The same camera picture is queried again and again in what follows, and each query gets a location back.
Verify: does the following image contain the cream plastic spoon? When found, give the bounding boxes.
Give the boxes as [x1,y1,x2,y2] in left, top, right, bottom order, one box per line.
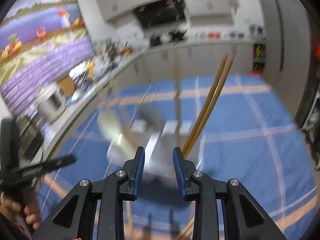
[97,108,135,158]

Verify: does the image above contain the wooden chopstick four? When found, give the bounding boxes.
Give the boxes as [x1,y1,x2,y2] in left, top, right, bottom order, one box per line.
[182,54,228,157]

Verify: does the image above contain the metal spoon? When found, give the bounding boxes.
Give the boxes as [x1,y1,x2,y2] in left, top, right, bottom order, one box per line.
[137,104,165,163]

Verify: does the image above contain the wooden chopstick five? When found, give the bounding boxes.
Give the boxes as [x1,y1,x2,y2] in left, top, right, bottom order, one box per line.
[183,51,236,157]

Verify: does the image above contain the person left hand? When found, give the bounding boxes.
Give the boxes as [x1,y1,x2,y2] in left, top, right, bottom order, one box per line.
[1,190,42,230]

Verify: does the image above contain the white rice cooker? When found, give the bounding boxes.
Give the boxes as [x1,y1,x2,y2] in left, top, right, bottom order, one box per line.
[37,82,67,123]

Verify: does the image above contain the blue plaid tablecloth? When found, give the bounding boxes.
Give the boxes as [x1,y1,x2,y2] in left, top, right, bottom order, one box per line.
[38,75,317,239]

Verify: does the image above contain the wooden cutting board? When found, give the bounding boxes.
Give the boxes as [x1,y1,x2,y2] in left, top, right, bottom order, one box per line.
[57,75,75,98]

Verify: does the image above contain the white utensil holder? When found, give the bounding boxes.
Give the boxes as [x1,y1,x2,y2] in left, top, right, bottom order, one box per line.
[106,119,203,177]

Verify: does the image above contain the grey refrigerator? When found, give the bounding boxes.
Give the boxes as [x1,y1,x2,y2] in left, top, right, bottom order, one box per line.
[259,0,310,127]

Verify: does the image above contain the grey lower cabinets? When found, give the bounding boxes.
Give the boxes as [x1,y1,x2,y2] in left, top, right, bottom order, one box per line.
[37,40,253,159]

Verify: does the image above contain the black cooking pot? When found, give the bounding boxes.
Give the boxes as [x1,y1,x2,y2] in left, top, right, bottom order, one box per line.
[149,34,162,47]

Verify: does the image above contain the black wok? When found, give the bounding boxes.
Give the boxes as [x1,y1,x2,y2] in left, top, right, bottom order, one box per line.
[169,29,187,43]

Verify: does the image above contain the black range hood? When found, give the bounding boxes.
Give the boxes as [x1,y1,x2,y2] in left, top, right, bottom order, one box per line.
[133,0,185,29]

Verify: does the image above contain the wall mural poster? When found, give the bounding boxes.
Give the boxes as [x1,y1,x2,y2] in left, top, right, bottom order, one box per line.
[1,0,94,115]

